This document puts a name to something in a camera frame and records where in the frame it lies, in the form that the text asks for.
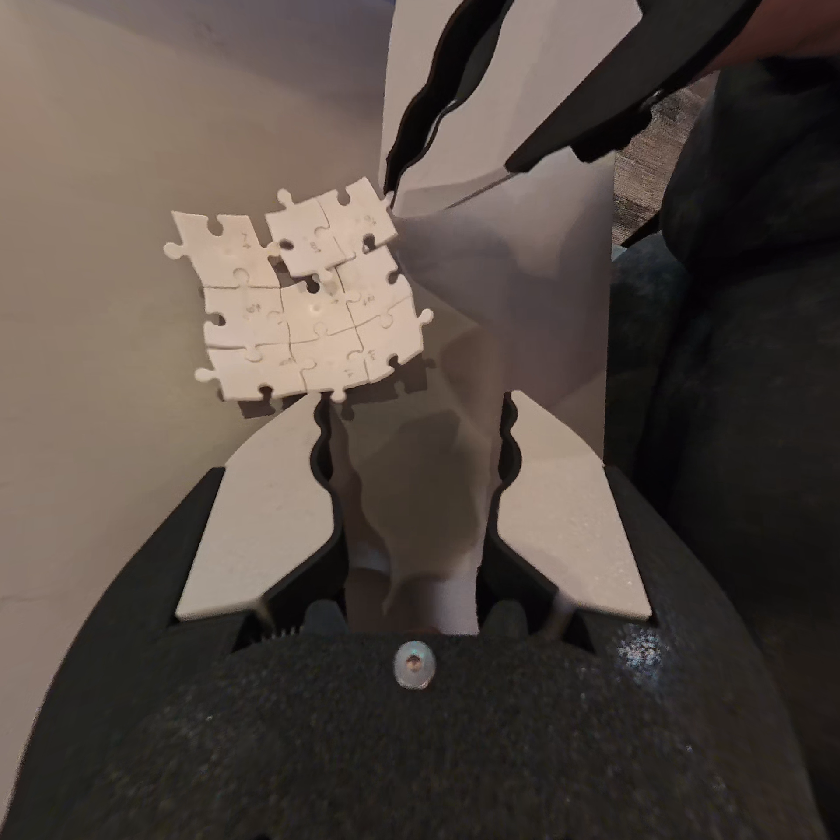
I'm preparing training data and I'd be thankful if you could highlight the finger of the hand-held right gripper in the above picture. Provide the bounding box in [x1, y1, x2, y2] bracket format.
[392, 0, 648, 215]
[381, 0, 516, 193]

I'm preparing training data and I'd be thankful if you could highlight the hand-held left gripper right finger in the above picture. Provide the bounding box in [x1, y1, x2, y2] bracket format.
[479, 392, 656, 637]

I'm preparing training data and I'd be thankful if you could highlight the joined white puzzle section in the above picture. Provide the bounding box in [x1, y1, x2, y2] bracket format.
[163, 210, 435, 403]

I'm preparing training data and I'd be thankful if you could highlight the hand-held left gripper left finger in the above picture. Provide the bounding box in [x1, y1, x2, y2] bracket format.
[174, 397, 349, 636]

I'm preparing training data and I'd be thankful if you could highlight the person's right forearm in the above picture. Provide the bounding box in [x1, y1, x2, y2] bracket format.
[712, 0, 840, 70]

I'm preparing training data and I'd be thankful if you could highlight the small joined puzzle pair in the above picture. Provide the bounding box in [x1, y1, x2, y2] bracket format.
[266, 177, 400, 278]

